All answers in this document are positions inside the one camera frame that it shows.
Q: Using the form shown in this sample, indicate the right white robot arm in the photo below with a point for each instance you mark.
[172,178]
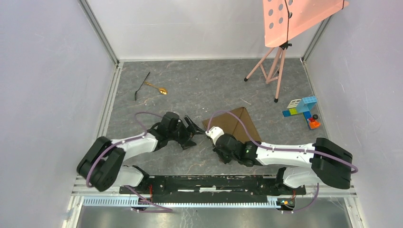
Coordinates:
[322,161]

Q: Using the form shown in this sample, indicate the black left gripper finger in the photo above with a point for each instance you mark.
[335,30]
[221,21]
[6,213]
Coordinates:
[188,144]
[193,128]

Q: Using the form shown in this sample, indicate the black fork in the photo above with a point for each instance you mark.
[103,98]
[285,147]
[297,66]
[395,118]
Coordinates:
[136,92]

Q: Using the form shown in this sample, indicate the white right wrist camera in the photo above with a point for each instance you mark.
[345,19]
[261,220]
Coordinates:
[214,134]

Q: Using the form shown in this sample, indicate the gold spoon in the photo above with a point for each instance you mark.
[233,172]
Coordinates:
[162,90]

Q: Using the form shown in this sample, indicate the colourful toy block structure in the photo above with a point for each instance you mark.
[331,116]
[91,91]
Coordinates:
[303,106]

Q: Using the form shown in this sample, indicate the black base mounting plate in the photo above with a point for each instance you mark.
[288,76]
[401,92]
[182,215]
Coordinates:
[212,189]

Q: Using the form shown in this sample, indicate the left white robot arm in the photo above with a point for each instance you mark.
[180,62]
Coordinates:
[102,166]

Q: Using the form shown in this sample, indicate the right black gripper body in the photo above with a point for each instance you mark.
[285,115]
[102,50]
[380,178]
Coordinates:
[224,157]

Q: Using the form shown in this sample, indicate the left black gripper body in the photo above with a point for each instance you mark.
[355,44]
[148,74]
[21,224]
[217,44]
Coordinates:
[180,134]

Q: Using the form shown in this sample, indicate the pink music stand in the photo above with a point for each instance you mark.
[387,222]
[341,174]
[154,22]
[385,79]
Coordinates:
[284,20]

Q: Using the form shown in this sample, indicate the brown cloth napkin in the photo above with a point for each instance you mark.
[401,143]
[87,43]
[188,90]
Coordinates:
[231,125]

